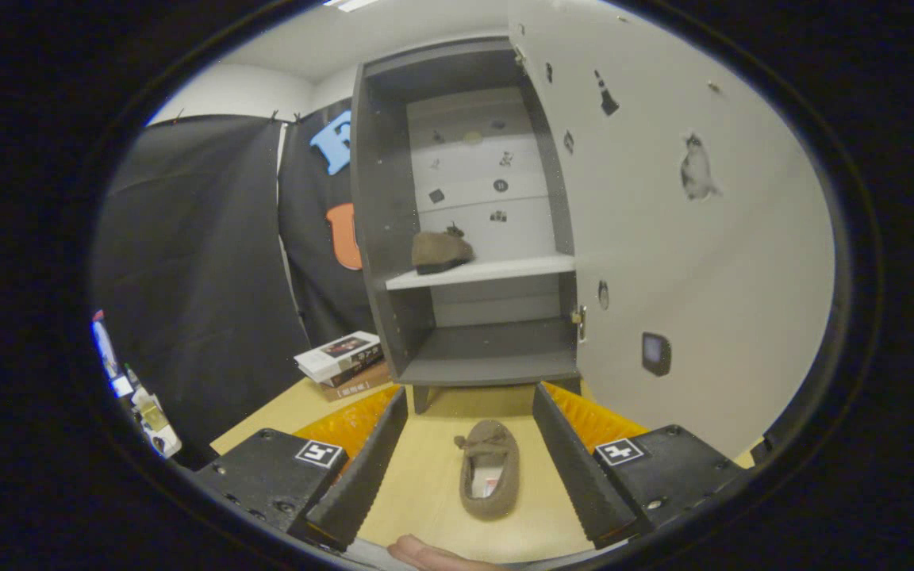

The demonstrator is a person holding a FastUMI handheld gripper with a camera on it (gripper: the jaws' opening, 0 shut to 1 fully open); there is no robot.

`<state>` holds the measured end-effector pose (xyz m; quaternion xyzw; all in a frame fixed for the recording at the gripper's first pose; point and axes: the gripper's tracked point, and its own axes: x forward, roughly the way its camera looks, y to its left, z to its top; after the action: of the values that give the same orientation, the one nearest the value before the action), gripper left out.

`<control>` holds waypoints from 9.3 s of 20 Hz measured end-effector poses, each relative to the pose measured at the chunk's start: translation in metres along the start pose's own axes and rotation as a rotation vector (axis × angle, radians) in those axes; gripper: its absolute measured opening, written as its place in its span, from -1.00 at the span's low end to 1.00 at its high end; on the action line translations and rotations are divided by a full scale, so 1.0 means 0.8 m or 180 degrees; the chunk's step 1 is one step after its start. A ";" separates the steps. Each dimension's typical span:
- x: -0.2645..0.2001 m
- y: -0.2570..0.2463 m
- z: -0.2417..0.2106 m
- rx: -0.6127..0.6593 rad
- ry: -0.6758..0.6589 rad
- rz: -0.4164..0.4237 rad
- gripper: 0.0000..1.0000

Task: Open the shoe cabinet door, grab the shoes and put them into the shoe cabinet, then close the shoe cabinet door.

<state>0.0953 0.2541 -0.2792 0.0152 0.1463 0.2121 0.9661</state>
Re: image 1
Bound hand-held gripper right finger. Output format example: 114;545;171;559
532;381;751;550

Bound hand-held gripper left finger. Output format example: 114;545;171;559
191;385;410;552

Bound brown suede shoe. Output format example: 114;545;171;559
412;228;475;276
454;420;521;522

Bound dark grey shoe cabinet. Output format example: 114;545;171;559
350;36;585;415

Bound light grey shoe cabinet door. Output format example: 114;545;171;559
507;0;837;461

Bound white cabinet shelf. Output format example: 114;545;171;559
384;254;577;291

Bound brown book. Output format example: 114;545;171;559
321;361;394;403

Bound dark book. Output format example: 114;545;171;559
322;353;385;389

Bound white book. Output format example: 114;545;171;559
294;331;382;383

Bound blurred small colourful items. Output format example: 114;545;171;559
90;309;184;461

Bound black backdrop cloth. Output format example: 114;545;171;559
92;99;378;469

